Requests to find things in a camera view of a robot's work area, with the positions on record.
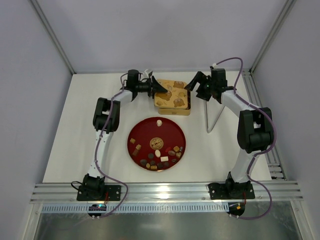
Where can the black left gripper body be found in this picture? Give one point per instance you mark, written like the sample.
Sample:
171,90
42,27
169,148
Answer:
152,85

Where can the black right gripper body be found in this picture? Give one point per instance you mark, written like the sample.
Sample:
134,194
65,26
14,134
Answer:
201,86

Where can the silver tin lid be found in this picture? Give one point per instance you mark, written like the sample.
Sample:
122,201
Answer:
172,85

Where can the gold chocolate tin box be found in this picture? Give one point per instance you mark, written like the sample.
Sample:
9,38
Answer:
180,111

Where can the white cone chocolate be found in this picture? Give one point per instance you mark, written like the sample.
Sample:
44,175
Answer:
159,123

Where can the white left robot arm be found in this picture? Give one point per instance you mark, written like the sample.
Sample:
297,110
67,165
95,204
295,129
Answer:
97,185

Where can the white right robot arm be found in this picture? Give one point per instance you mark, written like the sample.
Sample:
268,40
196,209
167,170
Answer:
238,184

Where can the caramel shell chocolate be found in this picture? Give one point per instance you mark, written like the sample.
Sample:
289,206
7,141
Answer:
176,149

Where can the white oval chocolate lower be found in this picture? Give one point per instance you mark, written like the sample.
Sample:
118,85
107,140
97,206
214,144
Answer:
157,153

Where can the brown oval chocolate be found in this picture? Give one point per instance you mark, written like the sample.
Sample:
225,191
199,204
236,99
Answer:
172,153

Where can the brown marbled rectangular chocolate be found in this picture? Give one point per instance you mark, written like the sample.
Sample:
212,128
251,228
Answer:
135,152

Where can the white rectangular chocolate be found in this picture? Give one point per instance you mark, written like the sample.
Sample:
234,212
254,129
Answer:
164,159

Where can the dark grey egg chocolate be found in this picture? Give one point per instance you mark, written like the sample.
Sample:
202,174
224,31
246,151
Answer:
143,162

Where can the dark square chocolate bottom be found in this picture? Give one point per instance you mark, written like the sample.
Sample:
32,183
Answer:
160,165

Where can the caramel barrel chocolate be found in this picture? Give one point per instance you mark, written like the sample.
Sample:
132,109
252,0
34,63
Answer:
153,167

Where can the round red tray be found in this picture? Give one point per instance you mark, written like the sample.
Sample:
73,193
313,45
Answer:
152,137

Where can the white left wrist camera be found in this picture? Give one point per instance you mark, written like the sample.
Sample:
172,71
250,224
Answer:
147,73

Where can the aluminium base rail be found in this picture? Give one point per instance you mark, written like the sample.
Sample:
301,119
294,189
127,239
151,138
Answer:
178,197

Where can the right side aluminium rail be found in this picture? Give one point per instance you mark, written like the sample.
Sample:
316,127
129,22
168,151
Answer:
256,132

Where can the right aluminium frame post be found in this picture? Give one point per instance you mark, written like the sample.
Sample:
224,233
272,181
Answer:
275,29

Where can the aluminium frame post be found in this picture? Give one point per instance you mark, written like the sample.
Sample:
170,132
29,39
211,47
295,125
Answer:
275,29
51,34

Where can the left aluminium frame post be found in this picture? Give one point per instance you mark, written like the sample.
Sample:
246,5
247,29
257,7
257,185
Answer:
51,34

